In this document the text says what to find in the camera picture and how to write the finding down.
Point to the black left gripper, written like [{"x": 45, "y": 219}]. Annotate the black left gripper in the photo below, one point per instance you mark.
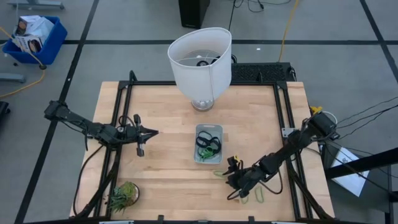
[{"x": 134, "y": 134}]

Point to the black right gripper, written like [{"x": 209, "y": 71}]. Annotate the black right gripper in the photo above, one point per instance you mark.
[{"x": 245, "y": 180}]

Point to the black rubber band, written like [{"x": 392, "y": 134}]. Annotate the black rubber band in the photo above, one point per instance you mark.
[
  {"x": 203, "y": 132},
  {"x": 220, "y": 145}
]

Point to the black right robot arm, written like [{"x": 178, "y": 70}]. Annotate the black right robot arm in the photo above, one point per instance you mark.
[{"x": 289, "y": 149}]

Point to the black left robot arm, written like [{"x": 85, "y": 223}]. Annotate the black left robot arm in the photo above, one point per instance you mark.
[{"x": 93, "y": 129}]

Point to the light grey plastic bin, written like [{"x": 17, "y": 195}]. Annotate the light grey plastic bin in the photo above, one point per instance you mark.
[{"x": 199, "y": 160}]

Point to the small green potted plant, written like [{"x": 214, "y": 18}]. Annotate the small green potted plant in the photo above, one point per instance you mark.
[{"x": 124, "y": 196}]

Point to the white shade table lamp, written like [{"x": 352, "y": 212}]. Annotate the white shade table lamp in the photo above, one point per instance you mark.
[{"x": 202, "y": 77}]

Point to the black perforated computer case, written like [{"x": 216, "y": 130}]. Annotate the black perforated computer case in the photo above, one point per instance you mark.
[{"x": 258, "y": 73}]

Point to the white paper sheet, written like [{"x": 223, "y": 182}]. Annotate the white paper sheet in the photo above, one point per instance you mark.
[{"x": 351, "y": 183}]

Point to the blue plastic crate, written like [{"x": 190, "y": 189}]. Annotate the blue plastic crate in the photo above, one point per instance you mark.
[{"x": 53, "y": 46}]

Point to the black tower box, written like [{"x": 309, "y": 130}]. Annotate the black tower box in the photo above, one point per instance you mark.
[{"x": 192, "y": 12}]

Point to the black beam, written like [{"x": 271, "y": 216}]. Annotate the black beam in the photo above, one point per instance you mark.
[{"x": 363, "y": 163}]

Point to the grey metal stand foot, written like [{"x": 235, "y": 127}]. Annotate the grey metal stand foot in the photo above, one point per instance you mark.
[
  {"x": 37, "y": 4},
  {"x": 12, "y": 77}
]

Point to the white printed cardboard box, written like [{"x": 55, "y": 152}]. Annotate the white printed cardboard box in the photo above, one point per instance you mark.
[
  {"x": 26, "y": 42},
  {"x": 37, "y": 26}
]

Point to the black metal table frame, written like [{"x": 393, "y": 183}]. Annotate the black metal table frame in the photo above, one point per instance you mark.
[{"x": 149, "y": 83}]

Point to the grey metal bracket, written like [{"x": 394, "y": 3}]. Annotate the grey metal bracket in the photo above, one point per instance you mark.
[{"x": 286, "y": 132}]

